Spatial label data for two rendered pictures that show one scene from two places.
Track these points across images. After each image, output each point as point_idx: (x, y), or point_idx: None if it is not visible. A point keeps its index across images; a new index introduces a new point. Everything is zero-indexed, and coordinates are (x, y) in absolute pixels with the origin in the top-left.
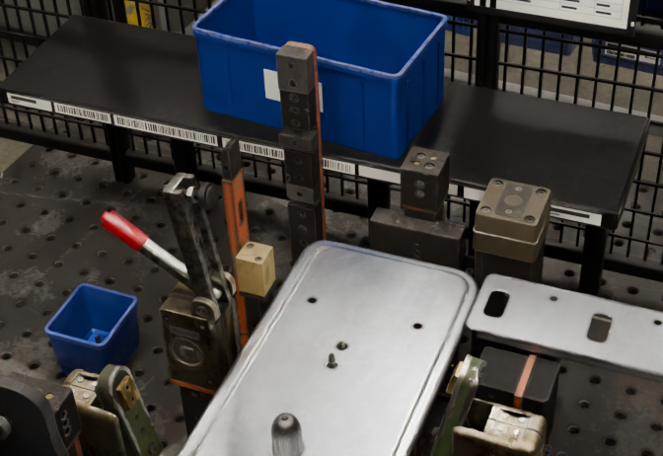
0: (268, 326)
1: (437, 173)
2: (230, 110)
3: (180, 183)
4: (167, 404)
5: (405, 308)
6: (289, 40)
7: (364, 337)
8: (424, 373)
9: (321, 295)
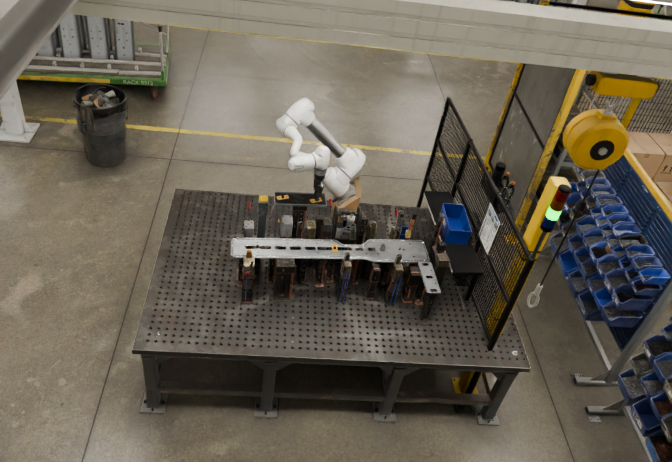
0: (401, 240)
1: (440, 245)
2: None
3: (401, 211)
4: None
5: (416, 254)
6: (443, 213)
7: (407, 251)
8: (405, 259)
9: (411, 244)
